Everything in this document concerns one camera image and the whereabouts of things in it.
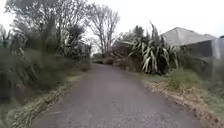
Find low brown bushes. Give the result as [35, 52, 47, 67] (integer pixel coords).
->
[91, 49, 141, 72]

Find grey asphalt path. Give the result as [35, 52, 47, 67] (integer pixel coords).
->
[31, 63, 205, 128]

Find tall bare tree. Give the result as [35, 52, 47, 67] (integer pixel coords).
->
[87, 3, 121, 56]

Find large flax bush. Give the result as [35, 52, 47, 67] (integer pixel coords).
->
[127, 21, 181, 76]

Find trees and bushes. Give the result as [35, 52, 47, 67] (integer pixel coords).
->
[0, 0, 95, 104]

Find grass verge with dry leaves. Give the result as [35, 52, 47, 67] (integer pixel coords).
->
[133, 68, 224, 128]

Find grey building with pale roof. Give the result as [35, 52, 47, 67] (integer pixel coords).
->
[160, 26, 224, 63]

